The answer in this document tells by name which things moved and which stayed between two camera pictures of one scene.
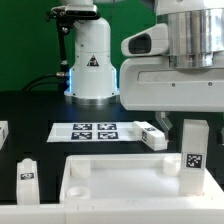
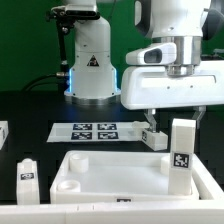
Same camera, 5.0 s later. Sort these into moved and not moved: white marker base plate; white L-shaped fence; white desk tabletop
Moved: white desk tabletop
Not moved: white L-shaped fence; white marker base plate
